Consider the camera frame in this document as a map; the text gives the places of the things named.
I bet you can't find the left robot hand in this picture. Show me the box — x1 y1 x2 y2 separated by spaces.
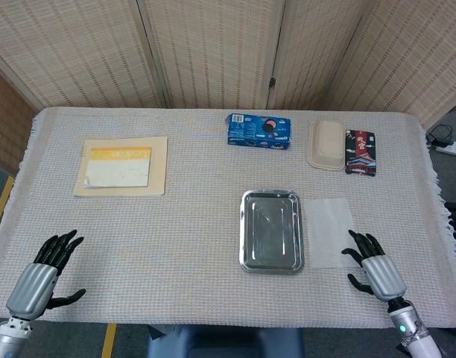
5 229 87 321

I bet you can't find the white power strip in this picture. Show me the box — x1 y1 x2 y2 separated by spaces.
435 140 456 158

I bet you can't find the woven folding screen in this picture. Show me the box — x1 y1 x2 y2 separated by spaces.
0 0 456 176

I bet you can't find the black cable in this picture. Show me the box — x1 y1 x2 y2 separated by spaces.
425 124 455 146

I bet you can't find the translucent white sheet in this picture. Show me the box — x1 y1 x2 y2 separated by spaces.
305 198 356 269

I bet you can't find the yellow and white notebook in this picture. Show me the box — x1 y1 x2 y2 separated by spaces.
84 147 153 189

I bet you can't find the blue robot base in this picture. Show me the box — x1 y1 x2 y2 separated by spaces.
145 324 304 358

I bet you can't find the stainless steel tray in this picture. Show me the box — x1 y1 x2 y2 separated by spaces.
238 189 305 276

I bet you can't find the white woven tablecloth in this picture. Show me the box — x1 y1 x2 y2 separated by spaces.
0 106 456 330

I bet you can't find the beige plastic food container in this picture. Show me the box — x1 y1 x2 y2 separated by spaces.
307 119 346 172

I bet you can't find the blue Oreo cookie box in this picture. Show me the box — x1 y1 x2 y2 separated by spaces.
225 113 292 151

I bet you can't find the dark box with Chinese print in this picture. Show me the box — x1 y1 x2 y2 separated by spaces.
344 128 378 176

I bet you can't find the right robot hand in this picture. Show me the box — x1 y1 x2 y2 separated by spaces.
341 229 408 302

